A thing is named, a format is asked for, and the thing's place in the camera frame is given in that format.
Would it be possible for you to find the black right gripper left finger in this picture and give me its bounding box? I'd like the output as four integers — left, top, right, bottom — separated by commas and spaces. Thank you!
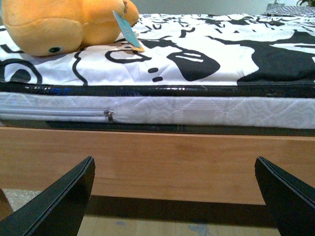
0, 156, 95, 236

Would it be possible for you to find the wooden bed frame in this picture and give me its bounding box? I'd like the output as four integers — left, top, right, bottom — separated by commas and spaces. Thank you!
0, 127, 315, 205

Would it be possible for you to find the white quilted mattress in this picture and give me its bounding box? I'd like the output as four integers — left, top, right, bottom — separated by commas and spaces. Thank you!
0, 82, 315, 129

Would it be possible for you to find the yellow dinosaur plush toy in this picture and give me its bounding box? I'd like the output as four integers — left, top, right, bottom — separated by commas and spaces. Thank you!
1, 0, 139, 57

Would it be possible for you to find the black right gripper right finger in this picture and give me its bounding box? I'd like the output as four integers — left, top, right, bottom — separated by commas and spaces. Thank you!
254, 157, 315, 236

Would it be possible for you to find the patterned pillow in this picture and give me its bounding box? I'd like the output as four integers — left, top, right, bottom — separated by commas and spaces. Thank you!
263, 6, 315, 17

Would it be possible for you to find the black and white bed sheet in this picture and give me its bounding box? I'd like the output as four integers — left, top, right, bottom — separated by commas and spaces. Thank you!
0, 14, 315, 86

